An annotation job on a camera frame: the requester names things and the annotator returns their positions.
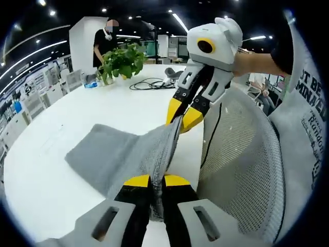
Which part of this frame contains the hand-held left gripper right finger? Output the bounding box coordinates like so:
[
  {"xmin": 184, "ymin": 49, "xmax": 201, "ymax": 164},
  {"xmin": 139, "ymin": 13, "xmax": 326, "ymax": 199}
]
[{"xmin": 161, "ymin": 174, "xmax": 272, "ymax": 247}]

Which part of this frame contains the grey towel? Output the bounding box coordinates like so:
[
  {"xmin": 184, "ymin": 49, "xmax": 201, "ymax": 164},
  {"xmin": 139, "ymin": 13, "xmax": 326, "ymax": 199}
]
[{"xmin": 64, "ymin": 117, "xmax": 184, "ymax": 222}]

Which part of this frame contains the large green potted plant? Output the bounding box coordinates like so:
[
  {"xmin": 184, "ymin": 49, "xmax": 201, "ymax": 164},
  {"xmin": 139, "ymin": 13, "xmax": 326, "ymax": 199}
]
[{"xmin": 96, "ymin": 43, "xmax": 149, "ymax": 86}]

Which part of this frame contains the grey mesh office chair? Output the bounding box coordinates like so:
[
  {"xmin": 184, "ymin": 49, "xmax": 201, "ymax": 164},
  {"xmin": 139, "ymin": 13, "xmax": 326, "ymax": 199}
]
[{"xmin": 197, "ymin": 79, "xmax": 287, "ymax": 244}]

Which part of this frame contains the black cable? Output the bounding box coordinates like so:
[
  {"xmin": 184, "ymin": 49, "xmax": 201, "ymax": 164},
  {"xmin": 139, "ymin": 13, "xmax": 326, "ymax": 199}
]
[{"xmin": 129, "ymin": 78, "xmax": 178, "ymax": 92}]

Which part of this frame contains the blue tissue pack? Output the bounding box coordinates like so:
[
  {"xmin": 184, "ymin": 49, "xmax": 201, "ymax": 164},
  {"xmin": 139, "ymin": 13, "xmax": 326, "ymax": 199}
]
[{"xmin": 83, "ymin": 77, "xmax": 99, "ymax": 90}]

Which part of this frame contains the white office chair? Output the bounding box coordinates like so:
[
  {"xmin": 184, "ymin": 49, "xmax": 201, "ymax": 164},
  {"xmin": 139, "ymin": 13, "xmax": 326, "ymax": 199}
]
[{"xmin": 65, "ymin": 69, "xmax": 84, "ymax": 92}]

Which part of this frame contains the white table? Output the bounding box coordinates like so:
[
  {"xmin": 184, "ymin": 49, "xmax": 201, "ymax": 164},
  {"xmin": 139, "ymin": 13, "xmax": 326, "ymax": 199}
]
[{"xmin": 3, "ymin": 63, "xmax": 206, "ymax": 234}]

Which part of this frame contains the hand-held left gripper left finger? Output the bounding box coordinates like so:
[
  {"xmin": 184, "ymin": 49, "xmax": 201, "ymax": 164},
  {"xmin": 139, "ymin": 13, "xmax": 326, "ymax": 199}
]
[{"xmin": 35, "ymin": 174, "xmax": 152, "ymax": 247}]

